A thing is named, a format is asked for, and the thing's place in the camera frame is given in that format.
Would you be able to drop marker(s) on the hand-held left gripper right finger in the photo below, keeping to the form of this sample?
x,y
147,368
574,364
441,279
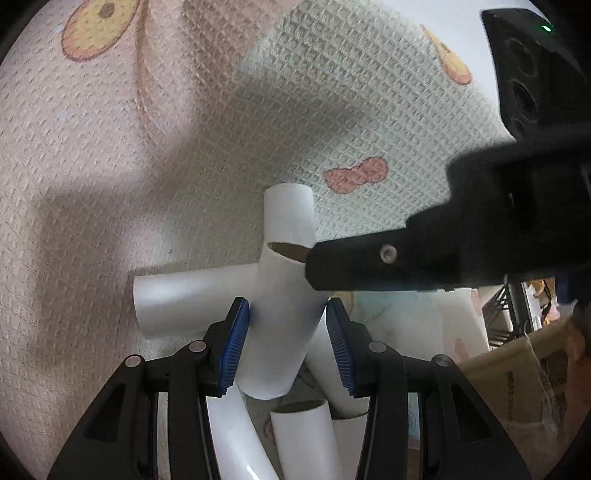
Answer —
x,y
339,350

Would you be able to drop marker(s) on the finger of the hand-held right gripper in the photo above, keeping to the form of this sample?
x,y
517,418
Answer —
x,y
360,265

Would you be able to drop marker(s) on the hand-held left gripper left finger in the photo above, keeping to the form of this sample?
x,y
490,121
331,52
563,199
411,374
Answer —
x,y
235,346

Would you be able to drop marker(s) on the torn white paper tube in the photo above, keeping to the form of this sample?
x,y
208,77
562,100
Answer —
x,y
284,323

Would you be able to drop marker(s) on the pile of white paper rolls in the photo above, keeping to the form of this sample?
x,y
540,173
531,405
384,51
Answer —
x,y
184,295

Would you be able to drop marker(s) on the brown cardboard box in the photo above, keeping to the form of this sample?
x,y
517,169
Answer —
x,y
512,383

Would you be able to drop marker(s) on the printed waffle blanket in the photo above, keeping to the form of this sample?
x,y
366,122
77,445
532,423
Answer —
x,y
115,184

